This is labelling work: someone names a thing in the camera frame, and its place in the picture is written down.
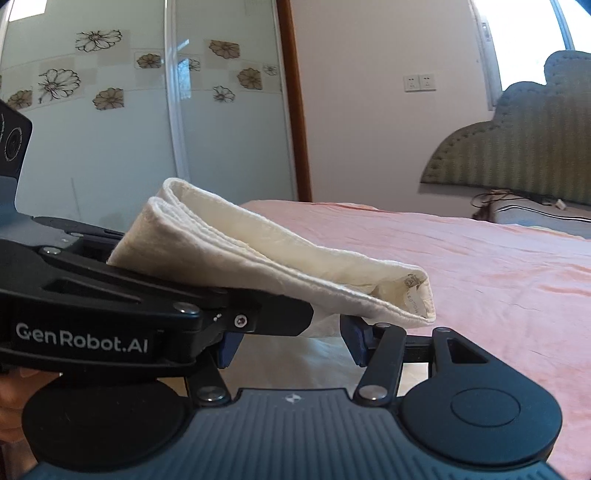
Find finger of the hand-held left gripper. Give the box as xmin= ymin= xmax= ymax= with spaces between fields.
xmin=34 ymin=216 xmax=124 ymax=259
xmin=203 ymin=290 xmax=315 ymax=344

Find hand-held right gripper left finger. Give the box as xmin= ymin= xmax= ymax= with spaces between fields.
xmin=187 ymin=331 xmax=244 ymax=408

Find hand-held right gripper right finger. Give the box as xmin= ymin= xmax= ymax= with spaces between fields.
xmin=341 ymin=315 xmax=502 ymax=408

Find white pants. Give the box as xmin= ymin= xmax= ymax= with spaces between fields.
xmin=106 ymin=176 xmax=437 ymax=391

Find person's left hand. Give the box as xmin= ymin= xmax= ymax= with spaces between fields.
xmin=0 ymin=369 xmax=61 ymax=444

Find floral glass wardrobe door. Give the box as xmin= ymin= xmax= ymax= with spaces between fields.
xmin=0 ymin=0 xmax=178 ymax=234
xmin=166 ymin=0 xmax=298 ymax=207

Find pink bed sheet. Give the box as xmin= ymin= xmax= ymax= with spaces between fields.
xmin=238 ymin=199 xmax=591 ymax=464

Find grey striped pillow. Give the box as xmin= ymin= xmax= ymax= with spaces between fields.
xmin=488 ymin=191 xmax=591 ymax=239

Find green padded headboard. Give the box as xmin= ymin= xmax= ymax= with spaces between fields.
xmin=420 ymin=51 xmax=591 ymax=207

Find white framed window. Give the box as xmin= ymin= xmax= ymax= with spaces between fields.
xmin=470 ymin=0 xmax=591 ymax=112

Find black cable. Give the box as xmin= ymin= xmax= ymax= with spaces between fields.
xmin=471 ymin=188 xmax=561 ymax=219

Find brown wooden wardrobe frame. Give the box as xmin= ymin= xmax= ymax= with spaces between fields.
xmin=276 ymin=0 xmax=313 ymax=203

